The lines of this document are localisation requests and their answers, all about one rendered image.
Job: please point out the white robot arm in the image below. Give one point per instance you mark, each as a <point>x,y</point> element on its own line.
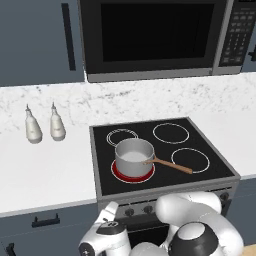
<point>200,220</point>

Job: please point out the grey microwave oven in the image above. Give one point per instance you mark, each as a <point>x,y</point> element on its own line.
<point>156,33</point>

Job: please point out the dark grey base cupboard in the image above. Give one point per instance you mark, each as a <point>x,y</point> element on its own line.
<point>245,206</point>

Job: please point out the dark grey wall cupboard door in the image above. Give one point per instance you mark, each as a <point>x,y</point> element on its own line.
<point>250,20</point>
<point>33,40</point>

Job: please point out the black stove with steel frame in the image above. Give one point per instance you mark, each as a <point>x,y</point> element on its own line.
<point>196,166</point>

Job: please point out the dark grey base cupboard door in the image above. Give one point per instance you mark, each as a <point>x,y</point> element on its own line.
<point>43,245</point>

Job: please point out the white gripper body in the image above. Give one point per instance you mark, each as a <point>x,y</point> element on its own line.
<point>108,213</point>

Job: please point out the white bottle with thin spout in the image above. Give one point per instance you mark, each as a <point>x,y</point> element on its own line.
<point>33,128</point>
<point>57,126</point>

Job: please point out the dark grey drawer front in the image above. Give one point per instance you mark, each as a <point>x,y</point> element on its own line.
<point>76,216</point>

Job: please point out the black stove knob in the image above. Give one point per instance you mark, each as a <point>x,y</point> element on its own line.
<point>129,211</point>
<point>148,209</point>
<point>224,196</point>

